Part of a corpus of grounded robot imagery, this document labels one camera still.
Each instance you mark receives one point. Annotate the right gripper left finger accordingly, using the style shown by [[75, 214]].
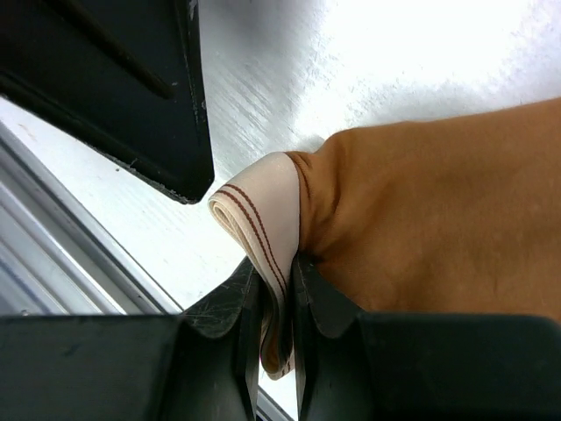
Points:
[[201, 364]]

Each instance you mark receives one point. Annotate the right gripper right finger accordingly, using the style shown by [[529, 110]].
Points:
[[357, 365]]

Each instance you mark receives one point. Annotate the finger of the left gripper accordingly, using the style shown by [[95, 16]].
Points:
[[123, 77]]

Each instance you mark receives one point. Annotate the brown underwear cream waistband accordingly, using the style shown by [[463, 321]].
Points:
[[453, 215]]

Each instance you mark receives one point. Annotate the aluminium rail frame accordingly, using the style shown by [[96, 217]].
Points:
[[56, 260]]

